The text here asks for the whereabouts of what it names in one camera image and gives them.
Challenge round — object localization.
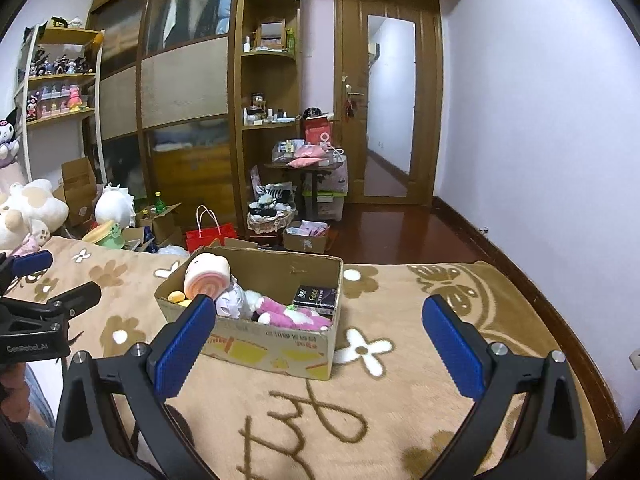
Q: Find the pink swirl roll plush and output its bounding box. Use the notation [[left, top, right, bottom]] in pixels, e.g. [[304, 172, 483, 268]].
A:
[[184, 252, 231, 300]]

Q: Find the white-haired purple doll plush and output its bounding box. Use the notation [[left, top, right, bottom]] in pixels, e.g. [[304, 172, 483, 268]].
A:
[[215, 282, 262, 320]]

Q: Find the black Face tissue pack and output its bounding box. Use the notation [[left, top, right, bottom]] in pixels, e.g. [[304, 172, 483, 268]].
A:
[[293, 285, 338, 318]]

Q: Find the person's hand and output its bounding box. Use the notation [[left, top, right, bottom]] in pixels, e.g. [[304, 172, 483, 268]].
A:
[[1, 363, 30, 424]]

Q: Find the green frog toy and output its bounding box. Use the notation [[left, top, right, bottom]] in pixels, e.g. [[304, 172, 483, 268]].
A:
[[82, 220, 125, 249]]

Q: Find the brown cardboard box on floor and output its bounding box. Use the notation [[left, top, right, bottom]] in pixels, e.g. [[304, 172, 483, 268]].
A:
[[54, 157, 96, 226]]

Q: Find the white spiky round plush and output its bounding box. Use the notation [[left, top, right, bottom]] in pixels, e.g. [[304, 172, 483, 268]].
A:
[[94, 184, 134, 230]]

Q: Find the purple Kuromi plush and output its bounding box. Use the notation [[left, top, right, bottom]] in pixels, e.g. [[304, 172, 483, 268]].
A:
[[0, 108, 20, 169]]

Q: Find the green glass bottle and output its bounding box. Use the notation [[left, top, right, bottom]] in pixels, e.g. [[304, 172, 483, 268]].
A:
[[154, 191, 167, 214]]

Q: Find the red paper gift bag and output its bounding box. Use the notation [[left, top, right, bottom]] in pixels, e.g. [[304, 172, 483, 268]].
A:
[[186, 205, 238, 252]]

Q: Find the white yellow display shelf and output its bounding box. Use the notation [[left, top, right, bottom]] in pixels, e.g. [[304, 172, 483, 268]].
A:
[[13, 18, 105, 183]]

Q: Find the open cardboard box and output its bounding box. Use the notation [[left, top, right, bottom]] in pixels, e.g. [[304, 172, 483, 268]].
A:
[[153, 245, 345, 382]]

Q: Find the wicker basket with toys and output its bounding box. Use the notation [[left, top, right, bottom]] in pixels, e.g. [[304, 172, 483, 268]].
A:
[[246, 182, 297, 234]]

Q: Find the small cardboard box with papers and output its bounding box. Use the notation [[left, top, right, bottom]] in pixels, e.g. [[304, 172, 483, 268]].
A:
[[283, 220, 330, 255]]

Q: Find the wooden wardrobe with shelves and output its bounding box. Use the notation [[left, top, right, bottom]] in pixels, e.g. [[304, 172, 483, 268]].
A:
[[84, 0, 482, 241]]

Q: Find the small dark side table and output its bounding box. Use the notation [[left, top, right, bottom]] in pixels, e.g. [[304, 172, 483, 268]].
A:
[[265, 162, 343, 220]]

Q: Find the clear plastic storage bin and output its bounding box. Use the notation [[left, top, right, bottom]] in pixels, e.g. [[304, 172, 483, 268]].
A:
[[303, 191, 346, 221]]

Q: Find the red box on table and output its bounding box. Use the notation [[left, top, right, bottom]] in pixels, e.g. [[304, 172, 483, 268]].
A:
[[304, 116, 333, 145]]

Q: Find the wooden door with glass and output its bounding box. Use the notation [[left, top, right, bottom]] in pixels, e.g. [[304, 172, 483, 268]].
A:
[[334, 0, 444, 206]]

